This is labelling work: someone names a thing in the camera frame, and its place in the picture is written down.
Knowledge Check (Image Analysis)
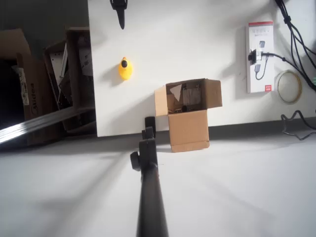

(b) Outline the yellow rubber duck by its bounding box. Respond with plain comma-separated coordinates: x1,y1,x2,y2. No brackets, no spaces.
118,56,134,81

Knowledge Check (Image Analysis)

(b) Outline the open cardboard box with parts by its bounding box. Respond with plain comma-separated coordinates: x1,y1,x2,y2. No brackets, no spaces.
43,26,96,132

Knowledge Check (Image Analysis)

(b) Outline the printed brown cardboard box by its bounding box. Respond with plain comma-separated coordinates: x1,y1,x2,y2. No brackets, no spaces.
0,28,65,147

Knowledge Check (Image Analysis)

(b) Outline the white red product box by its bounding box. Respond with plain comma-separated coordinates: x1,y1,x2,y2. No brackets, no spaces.
245,21,276,94

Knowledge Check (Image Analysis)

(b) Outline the clear plastic bag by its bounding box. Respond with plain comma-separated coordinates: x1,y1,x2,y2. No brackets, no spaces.
182,83,202,106

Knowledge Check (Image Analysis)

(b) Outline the aluminium profile bar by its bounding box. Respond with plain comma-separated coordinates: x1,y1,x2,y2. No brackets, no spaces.
0,106,96,146

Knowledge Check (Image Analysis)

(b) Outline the small black white webcam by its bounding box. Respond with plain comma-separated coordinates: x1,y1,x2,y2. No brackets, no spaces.
247,48,262,66

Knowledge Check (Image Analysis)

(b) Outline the white perforated metal bracket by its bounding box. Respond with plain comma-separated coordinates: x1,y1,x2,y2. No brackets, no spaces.
48,44,69,83

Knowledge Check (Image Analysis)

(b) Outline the black webcam cable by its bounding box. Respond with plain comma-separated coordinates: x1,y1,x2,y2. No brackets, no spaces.
260,51,316,87

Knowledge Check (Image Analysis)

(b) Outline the black cable bundle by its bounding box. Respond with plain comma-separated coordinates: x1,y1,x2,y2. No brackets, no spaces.
275,0,316,91

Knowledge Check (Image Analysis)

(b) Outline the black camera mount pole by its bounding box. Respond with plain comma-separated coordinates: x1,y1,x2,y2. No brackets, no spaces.
130,116,170,237

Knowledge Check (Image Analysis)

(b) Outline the black kinked cable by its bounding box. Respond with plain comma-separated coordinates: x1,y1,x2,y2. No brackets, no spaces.
280,110,316,141

